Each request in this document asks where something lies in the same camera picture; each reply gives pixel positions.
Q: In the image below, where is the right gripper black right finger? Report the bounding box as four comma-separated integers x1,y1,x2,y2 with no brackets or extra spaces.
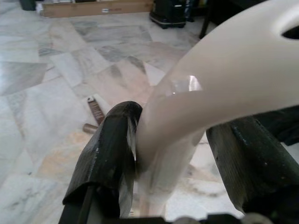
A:
206,111,299,217

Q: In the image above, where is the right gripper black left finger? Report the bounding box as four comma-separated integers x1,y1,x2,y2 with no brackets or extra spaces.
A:
57,101,143,224

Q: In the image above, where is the cream plastic dustpan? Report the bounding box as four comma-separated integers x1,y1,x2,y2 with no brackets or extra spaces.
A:
136,0,299,221

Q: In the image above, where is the gold metallic tube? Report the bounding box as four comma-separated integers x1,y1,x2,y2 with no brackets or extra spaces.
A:
83,123,98,134

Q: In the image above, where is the brown snack wrapper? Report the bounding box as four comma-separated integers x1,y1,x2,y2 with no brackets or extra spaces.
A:
86,96,106,125

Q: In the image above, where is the long brown cardboard box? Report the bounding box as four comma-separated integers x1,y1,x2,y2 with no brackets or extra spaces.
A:
40,0,155,18

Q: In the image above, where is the black vacuum cleaner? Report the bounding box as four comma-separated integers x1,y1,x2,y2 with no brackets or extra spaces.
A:
149,0,195,30

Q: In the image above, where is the dark green bin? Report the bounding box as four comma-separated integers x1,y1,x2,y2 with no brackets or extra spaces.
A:
19,0,43,12

